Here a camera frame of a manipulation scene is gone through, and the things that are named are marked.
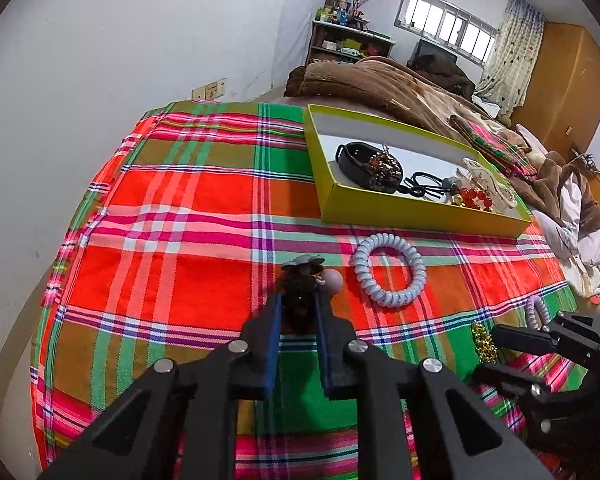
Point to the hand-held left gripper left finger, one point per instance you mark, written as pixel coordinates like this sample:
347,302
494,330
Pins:
272,340

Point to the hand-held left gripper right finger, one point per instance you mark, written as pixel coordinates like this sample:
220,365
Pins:
325,340

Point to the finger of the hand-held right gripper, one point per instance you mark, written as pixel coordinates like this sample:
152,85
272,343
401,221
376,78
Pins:
520,337
505,377

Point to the yellow-green cardboard box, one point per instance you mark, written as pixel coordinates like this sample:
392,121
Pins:
405,210

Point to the clear plastic hair claw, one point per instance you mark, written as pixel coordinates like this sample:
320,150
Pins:
485,175

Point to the black wristband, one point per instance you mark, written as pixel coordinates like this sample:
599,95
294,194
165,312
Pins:
352,170

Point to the white quilt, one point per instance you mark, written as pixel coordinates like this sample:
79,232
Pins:
555,230

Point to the brown fleece garment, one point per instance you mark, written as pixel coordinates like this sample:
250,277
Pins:
587,210

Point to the red green plaid bedcover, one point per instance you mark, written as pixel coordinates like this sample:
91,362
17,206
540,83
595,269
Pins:
180,210

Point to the folded plaid cloth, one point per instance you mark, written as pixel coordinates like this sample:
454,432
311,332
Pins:
490,145

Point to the wooden wardrobe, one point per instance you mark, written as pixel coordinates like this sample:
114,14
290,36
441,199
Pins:
570,90

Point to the brown plush blanket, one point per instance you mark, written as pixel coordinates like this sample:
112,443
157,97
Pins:
330,80

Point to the dark clothing pile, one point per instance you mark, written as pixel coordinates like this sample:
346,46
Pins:
445,77

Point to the patterned curtain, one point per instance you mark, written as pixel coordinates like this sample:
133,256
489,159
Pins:
515,50

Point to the wooden shelf unit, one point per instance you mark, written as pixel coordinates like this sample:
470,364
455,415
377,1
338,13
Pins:
350,45

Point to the old television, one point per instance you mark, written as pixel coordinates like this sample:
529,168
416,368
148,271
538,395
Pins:
432,52

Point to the barred window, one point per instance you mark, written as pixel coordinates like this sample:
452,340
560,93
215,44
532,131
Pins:
445,25

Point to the group of bottles and jars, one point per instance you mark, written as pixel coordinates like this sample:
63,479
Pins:
340,10

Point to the wall socket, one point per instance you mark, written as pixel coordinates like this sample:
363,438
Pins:
210,90

